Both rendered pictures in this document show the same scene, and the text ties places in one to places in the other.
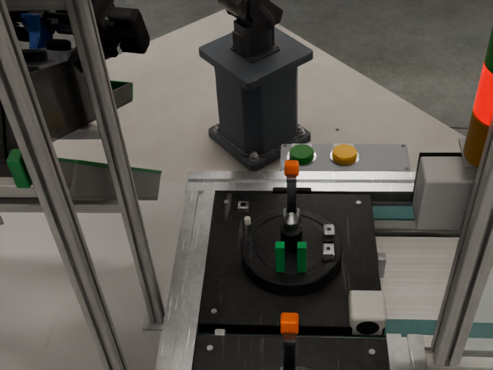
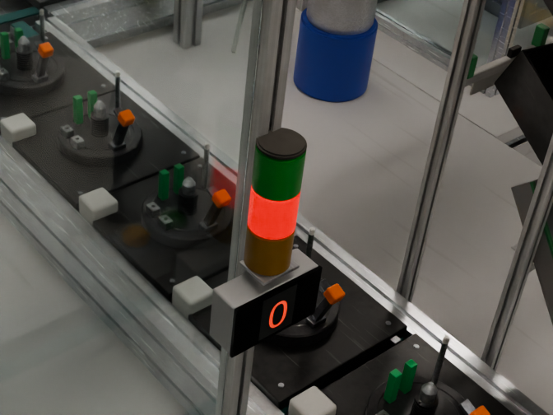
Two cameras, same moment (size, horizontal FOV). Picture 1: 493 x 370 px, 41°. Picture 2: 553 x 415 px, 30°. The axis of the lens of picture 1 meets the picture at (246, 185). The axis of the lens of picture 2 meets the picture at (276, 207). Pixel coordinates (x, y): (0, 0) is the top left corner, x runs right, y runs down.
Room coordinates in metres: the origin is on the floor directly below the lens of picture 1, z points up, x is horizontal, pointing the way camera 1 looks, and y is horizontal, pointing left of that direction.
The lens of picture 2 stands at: (0.98, -0.87, 1.99)
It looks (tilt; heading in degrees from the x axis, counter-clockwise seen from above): 38 degrees down; 129
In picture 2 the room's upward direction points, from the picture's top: 7 degrees clockwise
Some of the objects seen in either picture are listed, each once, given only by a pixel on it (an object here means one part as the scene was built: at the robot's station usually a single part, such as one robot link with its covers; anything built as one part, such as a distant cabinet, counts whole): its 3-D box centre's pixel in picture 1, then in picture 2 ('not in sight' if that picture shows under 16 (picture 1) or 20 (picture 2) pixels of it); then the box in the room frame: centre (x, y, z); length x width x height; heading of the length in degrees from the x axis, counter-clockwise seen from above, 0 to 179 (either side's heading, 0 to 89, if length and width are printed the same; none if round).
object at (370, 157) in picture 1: (343, 169); not in sight; (0.80, -0.16, 0.93); 0.21 x 0.07 x 0.06; 84
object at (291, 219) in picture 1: (290, 220); (429, 390); (0.59, -0.06, 1.04); 0.02 x 0.02 x 0.03
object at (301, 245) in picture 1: (301, 257); (392, 386); (0.55, -0.07, 1.01); 0.01 x 0.01 x 0.05; 84
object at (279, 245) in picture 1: (279, 257); (407, 376); (0.55, -0.04, 1.01); 0.01 x 0.01 x 0.05; 84
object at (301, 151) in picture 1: (301, 156); not in sight; (0.81, -0.09, 0.96); 0.04 x 0.04 x 0.02
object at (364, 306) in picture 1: (366, 313); (311, 412); (0.48, -0.14, 0.97); 0.05 x 0.05 x 0.04; 84
